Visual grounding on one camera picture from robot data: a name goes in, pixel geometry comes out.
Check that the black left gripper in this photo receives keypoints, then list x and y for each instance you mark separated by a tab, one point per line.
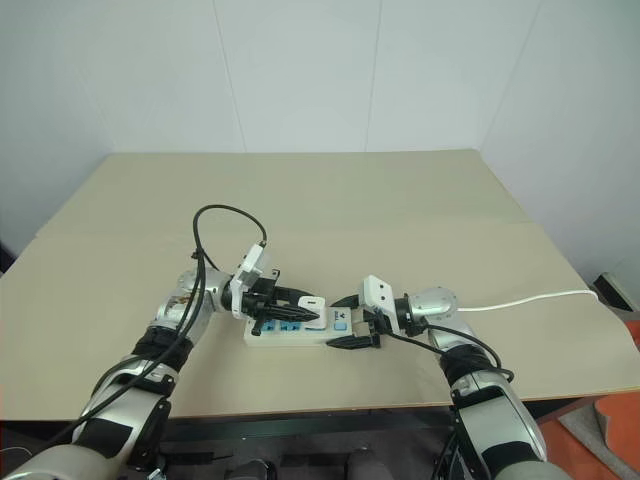
260	300

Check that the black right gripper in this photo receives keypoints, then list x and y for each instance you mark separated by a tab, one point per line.
377	325

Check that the white charger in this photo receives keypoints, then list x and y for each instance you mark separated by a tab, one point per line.
320	324

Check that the white power strip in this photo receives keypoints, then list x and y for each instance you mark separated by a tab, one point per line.
300	340

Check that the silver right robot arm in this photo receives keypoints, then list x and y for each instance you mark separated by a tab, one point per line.
500	415

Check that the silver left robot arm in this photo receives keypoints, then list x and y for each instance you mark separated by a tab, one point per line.
125	400

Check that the black and grey box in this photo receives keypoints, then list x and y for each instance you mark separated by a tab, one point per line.
617	292

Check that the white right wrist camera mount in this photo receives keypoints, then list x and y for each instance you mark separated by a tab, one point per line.
376	290

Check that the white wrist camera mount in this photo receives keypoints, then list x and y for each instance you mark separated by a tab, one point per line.
250	265
376	290

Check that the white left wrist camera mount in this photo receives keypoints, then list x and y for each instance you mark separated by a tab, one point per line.
250	265

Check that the black table frame bar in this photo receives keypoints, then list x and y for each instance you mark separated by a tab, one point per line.
300	425

